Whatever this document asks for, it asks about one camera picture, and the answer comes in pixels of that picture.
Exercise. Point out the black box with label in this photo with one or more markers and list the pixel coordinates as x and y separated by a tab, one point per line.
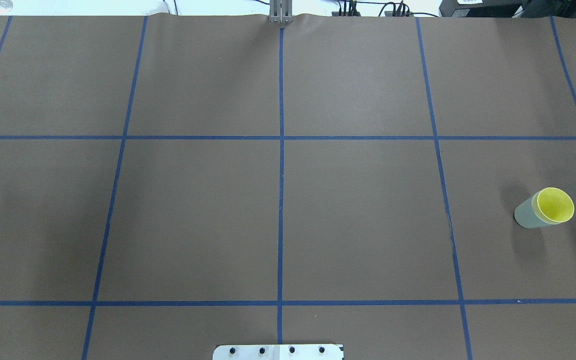
481	8

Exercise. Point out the pale green cup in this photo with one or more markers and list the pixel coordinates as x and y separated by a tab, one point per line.
527	215

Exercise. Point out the aluminium frame post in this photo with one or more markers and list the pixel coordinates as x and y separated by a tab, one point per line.
281	11

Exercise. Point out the small electronics board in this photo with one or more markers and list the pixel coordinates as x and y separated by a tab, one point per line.
346	9
398	10

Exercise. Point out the white camera stand column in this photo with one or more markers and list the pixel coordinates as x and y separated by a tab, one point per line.
326	351

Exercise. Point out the yellow cup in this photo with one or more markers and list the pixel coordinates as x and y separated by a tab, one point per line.
554	205

